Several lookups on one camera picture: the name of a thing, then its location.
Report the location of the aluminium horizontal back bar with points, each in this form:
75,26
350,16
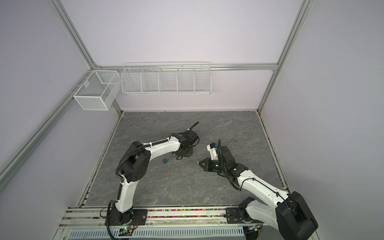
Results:
240,66

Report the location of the aluminium frame corner post left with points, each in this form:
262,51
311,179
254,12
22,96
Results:
68,26

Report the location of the aluminium frame corner post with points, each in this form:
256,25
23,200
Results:
303,12
68,26

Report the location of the aluminium left side bar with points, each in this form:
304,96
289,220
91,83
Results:
19,158

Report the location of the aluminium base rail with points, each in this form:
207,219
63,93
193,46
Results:
158,223

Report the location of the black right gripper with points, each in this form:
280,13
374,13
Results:
207,167

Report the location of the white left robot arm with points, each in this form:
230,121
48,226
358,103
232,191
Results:
134,165

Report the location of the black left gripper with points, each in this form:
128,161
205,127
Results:
190,153

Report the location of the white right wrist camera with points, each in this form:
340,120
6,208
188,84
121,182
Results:
212,148

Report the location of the aluminium frame corner post right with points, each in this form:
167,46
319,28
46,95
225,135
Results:
303,12

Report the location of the small white mesh basket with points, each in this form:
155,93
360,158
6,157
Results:
99,90

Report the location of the blue padlock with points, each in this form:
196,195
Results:
165,160

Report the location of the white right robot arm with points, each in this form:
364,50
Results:
286,212

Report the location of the long white wire basket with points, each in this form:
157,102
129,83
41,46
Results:
167,78

